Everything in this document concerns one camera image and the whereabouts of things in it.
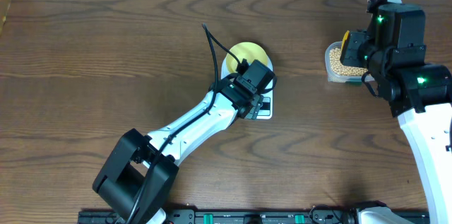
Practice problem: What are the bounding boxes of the clear plastic container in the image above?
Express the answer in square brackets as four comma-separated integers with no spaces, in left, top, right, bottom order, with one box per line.
[325,42,367,83]

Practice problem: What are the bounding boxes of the yellow measuring scoop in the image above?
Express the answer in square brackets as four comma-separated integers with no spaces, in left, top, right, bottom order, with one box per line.
[341,30,351,52]

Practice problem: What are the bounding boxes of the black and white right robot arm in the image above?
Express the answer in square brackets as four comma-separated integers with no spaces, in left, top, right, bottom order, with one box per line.
[340,3,451,223]

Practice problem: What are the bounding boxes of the soybeans in container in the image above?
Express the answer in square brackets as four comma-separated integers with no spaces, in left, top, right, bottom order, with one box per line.
[329,47,367,76]

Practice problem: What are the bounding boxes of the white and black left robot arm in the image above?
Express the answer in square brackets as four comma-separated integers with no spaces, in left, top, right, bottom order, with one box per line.
[93,75,270,223]

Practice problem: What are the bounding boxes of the white digital kitchen scale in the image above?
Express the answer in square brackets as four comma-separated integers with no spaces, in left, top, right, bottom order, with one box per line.
[220,59,273,119]

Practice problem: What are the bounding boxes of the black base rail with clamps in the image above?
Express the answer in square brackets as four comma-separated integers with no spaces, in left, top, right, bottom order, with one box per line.
[77,208,430,224]

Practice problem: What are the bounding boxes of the yellow bowl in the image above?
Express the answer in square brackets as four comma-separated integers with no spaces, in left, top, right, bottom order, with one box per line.
[222,42,273,76]

